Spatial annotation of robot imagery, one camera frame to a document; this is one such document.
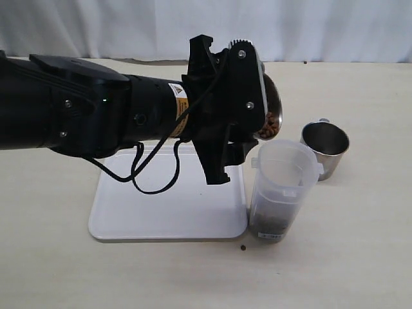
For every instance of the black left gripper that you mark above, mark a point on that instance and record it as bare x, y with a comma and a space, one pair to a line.
216, 110

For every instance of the steel cup with pellets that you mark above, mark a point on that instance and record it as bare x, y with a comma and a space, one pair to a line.
274, 115

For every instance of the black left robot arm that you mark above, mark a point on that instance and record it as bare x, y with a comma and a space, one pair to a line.
81, 109

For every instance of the clear plastic tall container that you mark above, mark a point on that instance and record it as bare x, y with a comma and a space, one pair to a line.
286, 171

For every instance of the white plastic tray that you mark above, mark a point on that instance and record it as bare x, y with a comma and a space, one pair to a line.
190, 210

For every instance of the white curtain backdrop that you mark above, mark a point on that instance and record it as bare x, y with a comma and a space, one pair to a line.
328, 31

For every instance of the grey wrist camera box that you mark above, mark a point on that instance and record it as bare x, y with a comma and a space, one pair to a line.
247, 74

